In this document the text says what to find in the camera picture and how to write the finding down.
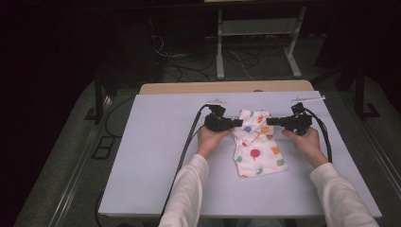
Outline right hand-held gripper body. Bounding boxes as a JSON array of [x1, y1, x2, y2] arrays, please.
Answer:
[[281, 96, 326, 137]]

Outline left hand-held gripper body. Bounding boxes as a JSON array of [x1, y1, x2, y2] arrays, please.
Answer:
[[203, 98, 236, 133]]

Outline white fruit print shorts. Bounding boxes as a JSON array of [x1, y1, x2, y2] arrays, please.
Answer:
[[232, 109, 288, 179]]

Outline person's left hand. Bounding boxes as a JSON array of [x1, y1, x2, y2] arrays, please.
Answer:
[[196, 126, 234, 161]]

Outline person's right hand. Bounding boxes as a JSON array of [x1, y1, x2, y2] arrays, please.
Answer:
[[281, 127, 329, 169]]

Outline black metal stand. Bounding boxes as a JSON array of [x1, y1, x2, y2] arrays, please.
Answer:
[[84, 70, 110, 125], [353, 61, 382, 121]]

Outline white foam board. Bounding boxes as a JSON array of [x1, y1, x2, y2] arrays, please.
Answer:
[[97, 90, 383, 219]]

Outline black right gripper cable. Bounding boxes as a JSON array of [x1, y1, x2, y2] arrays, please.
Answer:
[[303, 107, 334, 164]]

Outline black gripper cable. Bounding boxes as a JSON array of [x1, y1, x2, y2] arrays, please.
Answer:
[[159, 103, 212, 223], [303, 107, 334, 164]]

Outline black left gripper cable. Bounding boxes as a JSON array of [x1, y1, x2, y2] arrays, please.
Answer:
[[159, 103, 212, 223]]

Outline white floor cable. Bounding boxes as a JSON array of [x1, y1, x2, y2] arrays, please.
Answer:
[[226, 49, 255, 81]]

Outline white metal table frame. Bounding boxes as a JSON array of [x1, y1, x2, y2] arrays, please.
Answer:
[[216, 5, 307, 80]]

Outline bundle of black floor cables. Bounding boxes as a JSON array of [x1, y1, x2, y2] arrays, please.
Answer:
[[150, 34, 285, 83]]

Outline black floor cable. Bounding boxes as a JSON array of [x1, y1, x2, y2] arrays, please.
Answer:
[[104, 96, 135, 139]]

